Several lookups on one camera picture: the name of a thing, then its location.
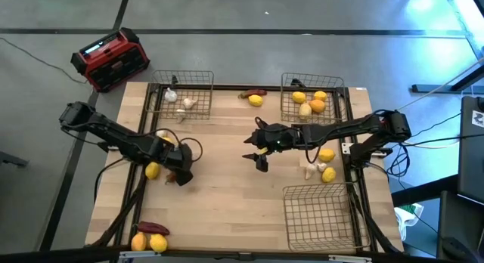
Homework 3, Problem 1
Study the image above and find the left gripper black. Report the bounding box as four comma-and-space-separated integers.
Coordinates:
163, 141, 194, 187

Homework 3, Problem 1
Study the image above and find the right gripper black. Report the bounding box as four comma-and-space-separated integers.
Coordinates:
241, 117, 304, 174

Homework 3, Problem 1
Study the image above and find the dark red chili pepper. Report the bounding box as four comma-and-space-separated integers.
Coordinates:
135, 221, 171, 237

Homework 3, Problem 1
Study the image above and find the orange citrus fruit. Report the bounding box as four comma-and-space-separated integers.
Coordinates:
130, 232, 147, 252
309, 98, 327, 114

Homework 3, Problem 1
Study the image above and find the wire mesh basket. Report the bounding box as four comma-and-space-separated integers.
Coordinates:
282, 182, 371, 252
145, 70, 216, 121
279, 72, 346, 127

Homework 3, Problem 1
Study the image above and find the red black jobsite radio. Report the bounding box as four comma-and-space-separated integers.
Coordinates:
70, 26, 151, 94

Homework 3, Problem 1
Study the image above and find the black rig crossbar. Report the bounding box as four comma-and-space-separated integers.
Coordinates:
0, 246, 402, 263

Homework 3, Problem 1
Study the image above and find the white green bag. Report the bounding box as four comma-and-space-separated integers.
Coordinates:
393, 203, 425, 242

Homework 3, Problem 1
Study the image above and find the grey furniture foot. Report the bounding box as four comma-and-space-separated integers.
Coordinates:
0, 150, 29, 169

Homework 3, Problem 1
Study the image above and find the black desk foot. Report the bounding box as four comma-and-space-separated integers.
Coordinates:
411, 64, 484, 94

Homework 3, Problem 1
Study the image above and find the black computer case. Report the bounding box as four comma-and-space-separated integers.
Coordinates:
456, 95, 484, 206

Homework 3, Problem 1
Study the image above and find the black cable bundle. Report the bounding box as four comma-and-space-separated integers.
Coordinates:
385, 141, 414, 180

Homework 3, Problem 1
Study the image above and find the grey floor cable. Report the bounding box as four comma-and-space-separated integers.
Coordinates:
0, 36, 91, 85

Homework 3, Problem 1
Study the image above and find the white floor cable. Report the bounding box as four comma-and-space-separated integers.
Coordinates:
395, 57, 484, 112

